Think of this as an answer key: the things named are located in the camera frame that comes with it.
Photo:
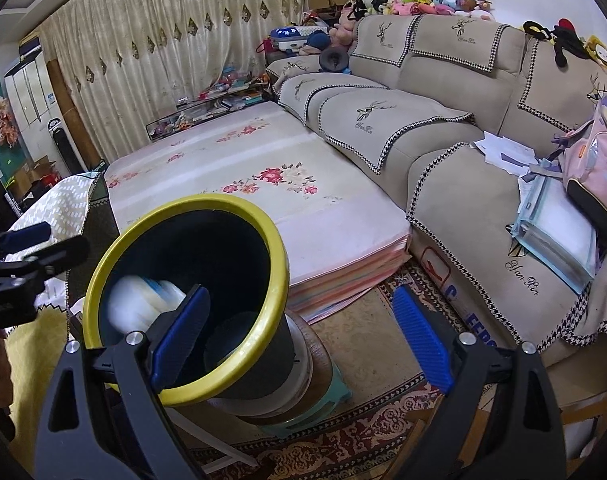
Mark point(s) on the patterned rug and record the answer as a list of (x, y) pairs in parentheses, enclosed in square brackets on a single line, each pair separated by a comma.
[(373, 430)]

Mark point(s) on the cluttered low glass table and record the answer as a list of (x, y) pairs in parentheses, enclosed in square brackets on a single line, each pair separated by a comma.
[(208, 105)]

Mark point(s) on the black red plush toy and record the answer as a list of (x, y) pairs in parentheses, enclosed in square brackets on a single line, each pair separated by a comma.
[(558, 40)]

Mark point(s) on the beige sofa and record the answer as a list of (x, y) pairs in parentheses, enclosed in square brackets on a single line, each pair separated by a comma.
[(433, 120)]

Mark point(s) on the blue star-printed case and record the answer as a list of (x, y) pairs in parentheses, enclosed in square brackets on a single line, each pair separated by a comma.
[(291, 37)]

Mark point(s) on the black tower fan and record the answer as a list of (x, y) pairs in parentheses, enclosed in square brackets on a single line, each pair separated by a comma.
[(65, 145)]

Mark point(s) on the artificial flower bunch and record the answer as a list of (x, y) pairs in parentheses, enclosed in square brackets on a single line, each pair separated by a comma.
[(0, 120)]

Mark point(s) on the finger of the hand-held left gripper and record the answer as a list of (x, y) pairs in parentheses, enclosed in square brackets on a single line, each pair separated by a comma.
[(30, 235), (58, 257)]

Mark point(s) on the yellow lion plush toy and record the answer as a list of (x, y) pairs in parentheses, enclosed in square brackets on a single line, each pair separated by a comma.
[(601, 57)]

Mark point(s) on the dark neck pillow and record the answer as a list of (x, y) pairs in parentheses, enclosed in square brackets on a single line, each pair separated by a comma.
[(333, 60)]

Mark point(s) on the clear plastic folder stack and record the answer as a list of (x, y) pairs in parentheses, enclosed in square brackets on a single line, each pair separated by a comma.
[(553, 230)]

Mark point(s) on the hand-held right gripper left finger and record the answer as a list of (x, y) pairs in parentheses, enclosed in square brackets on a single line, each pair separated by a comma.
[(183, 330)]

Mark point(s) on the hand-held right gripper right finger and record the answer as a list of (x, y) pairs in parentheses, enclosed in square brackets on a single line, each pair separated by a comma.
[(423, 340)]

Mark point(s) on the white loose papers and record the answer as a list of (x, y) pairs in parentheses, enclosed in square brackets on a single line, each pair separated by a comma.
[(503, 152)]

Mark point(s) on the pink backpack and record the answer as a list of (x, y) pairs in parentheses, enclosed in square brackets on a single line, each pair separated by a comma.
[(593, 170)]

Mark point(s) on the teal plastic stool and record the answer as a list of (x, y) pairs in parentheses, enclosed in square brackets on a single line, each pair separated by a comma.
[(333, 400)]

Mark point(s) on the white plastic packet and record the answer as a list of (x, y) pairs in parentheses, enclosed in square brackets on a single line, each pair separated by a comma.
[(133, 305)]

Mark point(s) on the open cardboard boxes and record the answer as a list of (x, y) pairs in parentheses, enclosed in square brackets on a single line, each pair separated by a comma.
[(38, 172)]

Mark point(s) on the cream curtain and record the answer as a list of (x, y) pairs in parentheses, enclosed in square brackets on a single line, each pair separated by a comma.
[(173, 60)]

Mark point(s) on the light wooden stool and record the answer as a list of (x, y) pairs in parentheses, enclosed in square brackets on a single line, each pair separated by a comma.
[(583, 380)]

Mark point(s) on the white standing air conditioner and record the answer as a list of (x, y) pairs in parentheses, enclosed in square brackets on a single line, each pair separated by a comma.
[(28, 90)]

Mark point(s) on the floral folded mattress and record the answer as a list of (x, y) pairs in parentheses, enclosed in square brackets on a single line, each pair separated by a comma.
[(283, 220)]

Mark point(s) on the white metal frame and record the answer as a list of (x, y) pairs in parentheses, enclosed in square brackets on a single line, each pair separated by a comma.
[(218, 445)]

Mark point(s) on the black yellow-rimmed trash bin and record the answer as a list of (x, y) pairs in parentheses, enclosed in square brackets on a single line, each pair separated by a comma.
[(223, 250)]

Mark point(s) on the pile of plush toys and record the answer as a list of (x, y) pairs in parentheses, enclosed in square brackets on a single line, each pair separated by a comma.
[(413, 2)]

